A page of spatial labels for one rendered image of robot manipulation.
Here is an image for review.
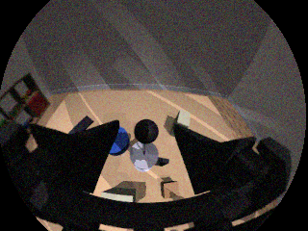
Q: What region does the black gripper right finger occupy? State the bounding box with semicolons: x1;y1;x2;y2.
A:
173;124;257;195

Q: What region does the french press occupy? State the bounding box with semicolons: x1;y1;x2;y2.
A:
130;119;169;172

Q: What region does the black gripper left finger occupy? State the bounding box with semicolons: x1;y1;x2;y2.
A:
30;120;119;193

